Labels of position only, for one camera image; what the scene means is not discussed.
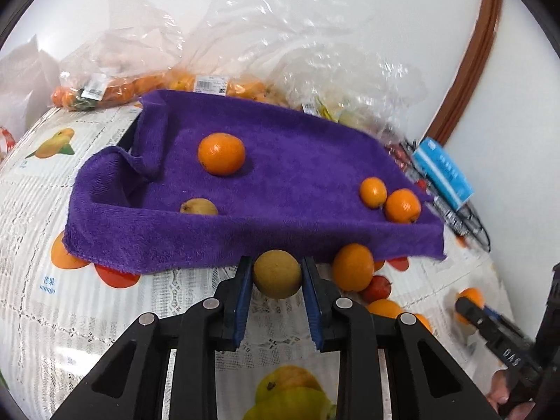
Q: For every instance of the brown wooden door frame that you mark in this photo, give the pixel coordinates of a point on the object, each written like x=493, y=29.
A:
x=472, y=52

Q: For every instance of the round orange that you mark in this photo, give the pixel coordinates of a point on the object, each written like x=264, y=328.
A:
x=471, y=298
x=402, y=205
x=385, y=308
x=353, y=267
x=221, y=154

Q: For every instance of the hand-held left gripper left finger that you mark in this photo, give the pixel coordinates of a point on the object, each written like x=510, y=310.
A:
x=243, y=297

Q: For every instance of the bag of red produce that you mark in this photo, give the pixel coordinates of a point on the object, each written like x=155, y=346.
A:
x=396, y=152

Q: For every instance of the clear bag of small oranges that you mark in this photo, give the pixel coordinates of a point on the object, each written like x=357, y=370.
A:
x=109, y=74

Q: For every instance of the blue tissue box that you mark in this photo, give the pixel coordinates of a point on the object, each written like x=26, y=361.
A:
x=442, y=173

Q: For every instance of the red cherry tomato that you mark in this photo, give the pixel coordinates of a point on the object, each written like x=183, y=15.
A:
x=377, y=286
x=421, y=183

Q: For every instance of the clear bag of yellow produce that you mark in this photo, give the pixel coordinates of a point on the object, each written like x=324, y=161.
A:
x=350, y=96

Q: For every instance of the printed tablecloth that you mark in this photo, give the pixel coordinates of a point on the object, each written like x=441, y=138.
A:
x=52, y=323

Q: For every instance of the white plastic bag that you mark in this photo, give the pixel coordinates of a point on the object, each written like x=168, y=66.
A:
x=22, y=83

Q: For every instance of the small yellow-green pear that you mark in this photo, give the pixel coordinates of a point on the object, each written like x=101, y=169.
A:
x=277, y=274
x=199, y=207

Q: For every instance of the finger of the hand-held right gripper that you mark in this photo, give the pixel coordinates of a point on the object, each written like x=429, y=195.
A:
x=492, y=313
x=468, y=313

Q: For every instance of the tall clear bag of oranges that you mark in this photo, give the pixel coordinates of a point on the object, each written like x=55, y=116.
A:
x=227, y=52

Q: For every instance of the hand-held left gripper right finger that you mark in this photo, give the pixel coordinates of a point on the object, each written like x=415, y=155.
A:
x=311, y=302

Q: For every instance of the small orange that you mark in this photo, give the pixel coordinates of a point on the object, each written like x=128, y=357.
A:
x=373, y=192

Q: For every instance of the person's right hand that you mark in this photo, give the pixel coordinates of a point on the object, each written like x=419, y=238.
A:
x=498, y=391

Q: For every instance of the purple towel covered tray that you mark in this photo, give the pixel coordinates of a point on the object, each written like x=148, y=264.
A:
x=284, y=183

